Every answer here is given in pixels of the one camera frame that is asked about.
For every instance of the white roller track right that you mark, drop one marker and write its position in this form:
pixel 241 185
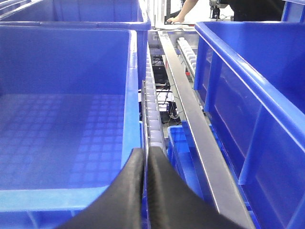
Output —
pixel 188 55

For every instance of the large blue bin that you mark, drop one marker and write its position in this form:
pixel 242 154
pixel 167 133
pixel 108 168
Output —
pixel 69 118
pixel 251 78

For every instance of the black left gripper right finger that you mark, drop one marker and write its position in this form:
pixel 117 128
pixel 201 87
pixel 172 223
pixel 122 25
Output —
pixel 172 204

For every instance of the white roller track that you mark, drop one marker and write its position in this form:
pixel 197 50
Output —
pixel 151 118
pixel 188 55

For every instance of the large blue bin right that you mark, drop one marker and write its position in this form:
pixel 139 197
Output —
pixel 251 78

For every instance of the blue bin behind left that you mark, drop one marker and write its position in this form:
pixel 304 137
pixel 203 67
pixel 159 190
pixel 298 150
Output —
pixel 112 14

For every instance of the person in black clothes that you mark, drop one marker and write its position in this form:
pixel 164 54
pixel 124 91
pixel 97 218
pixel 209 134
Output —
pixel 244 10

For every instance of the blue bin below shelf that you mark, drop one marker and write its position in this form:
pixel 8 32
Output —
pixel 183 157

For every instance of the steel shelf divider rail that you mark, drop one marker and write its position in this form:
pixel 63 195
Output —
pixel 222 190

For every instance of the white roller track left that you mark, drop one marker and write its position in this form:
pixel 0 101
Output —
pixel 151 118

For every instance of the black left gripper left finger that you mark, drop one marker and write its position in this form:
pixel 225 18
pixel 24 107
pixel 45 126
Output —
pixel 119 206

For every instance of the large blue bin left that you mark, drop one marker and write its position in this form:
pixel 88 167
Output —
pixel 69 118

